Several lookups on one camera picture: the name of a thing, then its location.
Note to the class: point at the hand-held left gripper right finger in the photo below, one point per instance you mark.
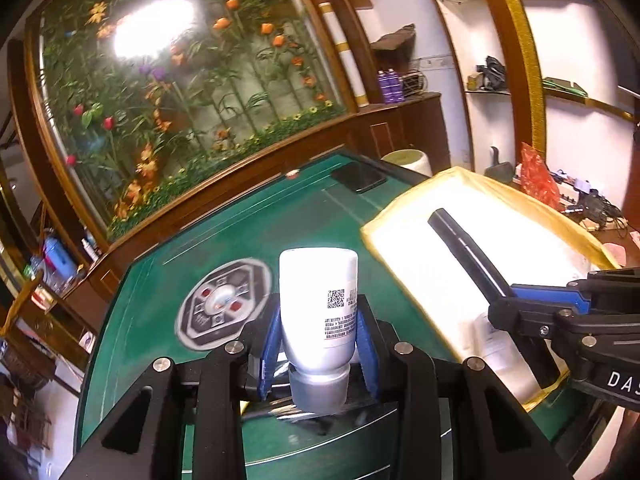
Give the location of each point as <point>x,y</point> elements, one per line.
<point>367,355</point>

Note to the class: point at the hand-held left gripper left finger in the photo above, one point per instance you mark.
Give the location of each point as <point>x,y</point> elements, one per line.
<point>270,350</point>

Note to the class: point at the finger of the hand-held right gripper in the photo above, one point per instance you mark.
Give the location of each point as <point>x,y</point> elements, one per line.
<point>530,321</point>
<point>545,294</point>

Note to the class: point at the white bottle with grey cap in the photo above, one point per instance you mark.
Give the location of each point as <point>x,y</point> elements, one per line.
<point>315,285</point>

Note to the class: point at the long black tube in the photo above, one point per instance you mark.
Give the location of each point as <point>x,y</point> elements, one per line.
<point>465,245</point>

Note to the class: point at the white box with yellow rim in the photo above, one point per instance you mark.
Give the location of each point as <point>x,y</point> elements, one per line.
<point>415,250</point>

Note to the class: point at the person's right forearm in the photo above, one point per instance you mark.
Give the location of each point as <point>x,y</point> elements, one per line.
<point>622,445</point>

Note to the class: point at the white plastic cylinder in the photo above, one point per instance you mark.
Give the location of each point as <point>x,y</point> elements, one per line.
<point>500,360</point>

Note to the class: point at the red plastic bag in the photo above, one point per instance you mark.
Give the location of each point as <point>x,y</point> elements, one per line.
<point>537,180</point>

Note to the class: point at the black dustpan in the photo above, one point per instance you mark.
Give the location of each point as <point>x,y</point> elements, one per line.
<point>500,167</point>

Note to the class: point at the red and white bottle cap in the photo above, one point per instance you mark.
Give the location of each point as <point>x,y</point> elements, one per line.
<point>292,174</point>

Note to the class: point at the black phone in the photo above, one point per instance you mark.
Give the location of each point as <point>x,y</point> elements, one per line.
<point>359,177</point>

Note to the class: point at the white bin with green lid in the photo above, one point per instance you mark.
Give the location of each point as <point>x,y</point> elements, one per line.
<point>407,162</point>

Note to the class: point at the small white bottle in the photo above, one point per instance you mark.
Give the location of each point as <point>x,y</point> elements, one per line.
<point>90,247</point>

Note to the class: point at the green flat item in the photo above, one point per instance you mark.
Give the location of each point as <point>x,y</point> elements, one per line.
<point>565,86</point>

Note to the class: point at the wooden shelf unit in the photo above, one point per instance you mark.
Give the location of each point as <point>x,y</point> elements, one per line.
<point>60,320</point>

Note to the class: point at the low wooden cabinet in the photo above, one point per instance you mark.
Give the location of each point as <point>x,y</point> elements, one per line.
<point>415,125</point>

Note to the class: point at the small cardboard box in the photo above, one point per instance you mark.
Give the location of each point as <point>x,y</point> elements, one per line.
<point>474,81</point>

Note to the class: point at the blue water bottle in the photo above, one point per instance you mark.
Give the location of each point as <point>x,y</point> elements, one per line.
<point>59,257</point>

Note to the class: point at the gold arch pillar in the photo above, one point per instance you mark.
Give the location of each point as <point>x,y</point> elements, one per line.
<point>520,60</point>

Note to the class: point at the purple bottle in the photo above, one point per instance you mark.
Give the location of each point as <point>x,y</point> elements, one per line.
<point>384,87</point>
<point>395,86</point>

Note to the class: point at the artificial flower display window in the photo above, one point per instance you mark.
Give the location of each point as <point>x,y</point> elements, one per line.
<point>200,85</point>

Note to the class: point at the white column with gold bands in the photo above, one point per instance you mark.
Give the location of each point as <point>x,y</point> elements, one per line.
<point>345,55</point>

